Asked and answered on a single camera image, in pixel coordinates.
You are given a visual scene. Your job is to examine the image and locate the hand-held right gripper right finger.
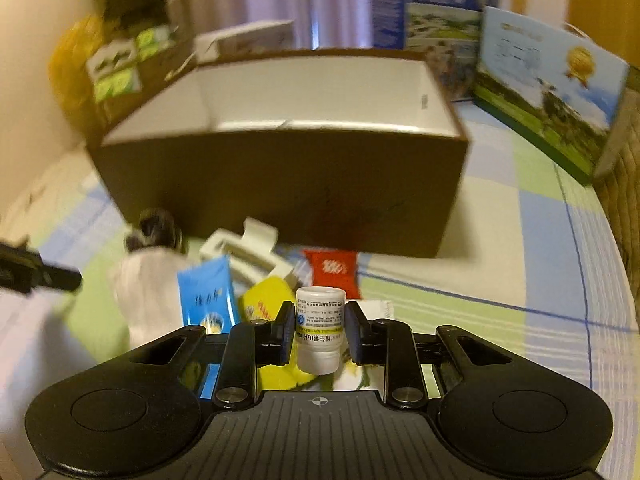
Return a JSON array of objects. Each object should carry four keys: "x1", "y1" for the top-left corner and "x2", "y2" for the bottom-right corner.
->
[{"x1": 346, "y1": 301, "x2": 513, "y2": 409}]

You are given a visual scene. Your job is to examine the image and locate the white medicine bottle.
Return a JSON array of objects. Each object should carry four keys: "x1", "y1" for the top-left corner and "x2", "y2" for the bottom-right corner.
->
[{"x1": 295, "y1": 286, "x2": 347, "y2": 375}]

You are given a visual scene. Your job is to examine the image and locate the brown cardboard box white inside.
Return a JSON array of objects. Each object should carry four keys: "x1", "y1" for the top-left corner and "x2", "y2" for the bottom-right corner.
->
[{"x1": 87, "y1": 47, "x2": 473, "y2": 260}]

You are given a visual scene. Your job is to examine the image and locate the brown cardboard box with tissue packs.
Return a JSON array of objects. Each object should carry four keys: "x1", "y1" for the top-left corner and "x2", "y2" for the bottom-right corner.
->
[{"x1": 85, "y1": 25, "x2": 197, "y2": 131}]

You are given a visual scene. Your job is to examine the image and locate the green tissue pack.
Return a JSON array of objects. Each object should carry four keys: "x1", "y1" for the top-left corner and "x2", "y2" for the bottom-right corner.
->
[
  {"x1": 92, "y1": 67, "x2": 141, "y2": 103},
  {"x1": 136, "y1": 25, "x2": 177, "y2": 61}
]

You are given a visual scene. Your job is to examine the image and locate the yellow packet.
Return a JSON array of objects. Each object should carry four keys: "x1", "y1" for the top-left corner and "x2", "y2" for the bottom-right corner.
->
[{"x1": 240, "y1": 277, "x2": 313, "y2": 392}]

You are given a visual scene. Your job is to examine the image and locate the yellow bag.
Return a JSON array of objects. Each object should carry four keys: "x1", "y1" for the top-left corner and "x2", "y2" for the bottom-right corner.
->
[{"x1": 47, "y1": 12, "x2": 108, "y2": 131}]

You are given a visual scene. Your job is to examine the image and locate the white sock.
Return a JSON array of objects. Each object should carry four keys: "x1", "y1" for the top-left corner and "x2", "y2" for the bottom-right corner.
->
[{"x1": 107, "y1": 252, "x2": 191, "y2": 348}]

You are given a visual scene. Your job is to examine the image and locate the tall blue milk carton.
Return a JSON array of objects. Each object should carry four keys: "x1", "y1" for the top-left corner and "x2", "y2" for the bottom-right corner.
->
[{"x1": 367, "y1": 0, "x2": 501, "y2": 98}]

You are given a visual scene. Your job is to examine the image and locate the red packet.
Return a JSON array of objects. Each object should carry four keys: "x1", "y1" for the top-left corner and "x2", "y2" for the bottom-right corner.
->
[{"x1": 302, "y1": 249, "x2": 362, "y2": 301}]

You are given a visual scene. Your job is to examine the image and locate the clear plastic box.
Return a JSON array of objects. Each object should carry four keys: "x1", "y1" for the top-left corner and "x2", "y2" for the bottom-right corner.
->
[{"x1": 200, "y1": 217, "x2": 293, "y2": 286}]

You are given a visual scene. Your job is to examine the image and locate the blue tube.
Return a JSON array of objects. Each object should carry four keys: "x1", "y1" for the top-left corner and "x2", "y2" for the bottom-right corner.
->
[{"x1": 177, "y1": 255, "x2": 241, "y2": 337}]

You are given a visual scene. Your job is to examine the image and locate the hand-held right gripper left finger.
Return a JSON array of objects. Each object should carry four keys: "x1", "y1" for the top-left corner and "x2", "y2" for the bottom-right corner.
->
[{"x1": 127, "y1": 301, "x2": 297, "y2": 409}]

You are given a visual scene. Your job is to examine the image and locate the light blue milk carton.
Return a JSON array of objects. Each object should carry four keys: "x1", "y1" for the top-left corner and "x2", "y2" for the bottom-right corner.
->
[{"x1": 472, "y1": 6, "x2": 631, "y2": 186}]

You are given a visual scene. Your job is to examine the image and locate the beige printed blanket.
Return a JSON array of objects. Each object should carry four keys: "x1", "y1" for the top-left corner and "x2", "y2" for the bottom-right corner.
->
[{"x1": 0, "y1": 150, "x2": 131, "y2": 461}]

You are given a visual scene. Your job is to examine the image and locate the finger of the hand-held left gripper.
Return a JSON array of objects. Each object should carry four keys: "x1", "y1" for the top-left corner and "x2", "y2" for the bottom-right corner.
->
[{"x1": 0, "y1": 241, "x2": 83, "y2": 296}]

